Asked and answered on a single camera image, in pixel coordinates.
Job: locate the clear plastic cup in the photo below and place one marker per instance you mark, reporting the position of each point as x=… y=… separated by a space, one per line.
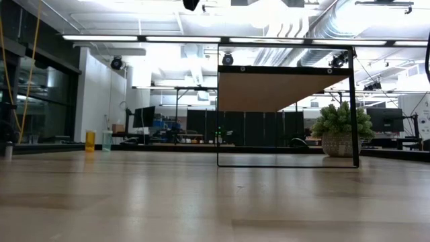
x=107 y=140

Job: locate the black partition panels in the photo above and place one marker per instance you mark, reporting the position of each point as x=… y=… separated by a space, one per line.
x=255 y=127

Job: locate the black computer monitor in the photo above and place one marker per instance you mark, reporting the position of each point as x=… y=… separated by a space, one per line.
x=143 y=116
x=385 y=119

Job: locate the long overhead light bar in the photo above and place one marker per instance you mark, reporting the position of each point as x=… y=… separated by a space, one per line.
x=181 y=39

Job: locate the brown cardboard box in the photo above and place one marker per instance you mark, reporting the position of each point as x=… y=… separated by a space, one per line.
x=118 y=128

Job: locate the green plant in woven pot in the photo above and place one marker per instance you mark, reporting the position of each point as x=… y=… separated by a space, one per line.
x=336 y=121

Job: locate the orange pill bottle white cap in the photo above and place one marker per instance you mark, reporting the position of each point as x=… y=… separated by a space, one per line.
x=90 y=141

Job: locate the black spotlight cluster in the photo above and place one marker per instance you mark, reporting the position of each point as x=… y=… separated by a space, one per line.
x=372 y=85

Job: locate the small grey white cylinder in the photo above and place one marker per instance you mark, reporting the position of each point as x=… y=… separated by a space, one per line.
x=8 y=151

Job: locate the black frame background workbench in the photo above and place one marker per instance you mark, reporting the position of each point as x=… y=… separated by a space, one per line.
x=177 y=111

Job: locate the wooden shelf black metal frame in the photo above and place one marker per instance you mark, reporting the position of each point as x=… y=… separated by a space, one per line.
x=268 y=90

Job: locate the silver ceiling air duct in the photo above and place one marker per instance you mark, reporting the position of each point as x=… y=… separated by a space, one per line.
x=336 y=27

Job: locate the black aluminium frame rails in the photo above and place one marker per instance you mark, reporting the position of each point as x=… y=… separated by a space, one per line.
x=396 y=155
x=50 y=148

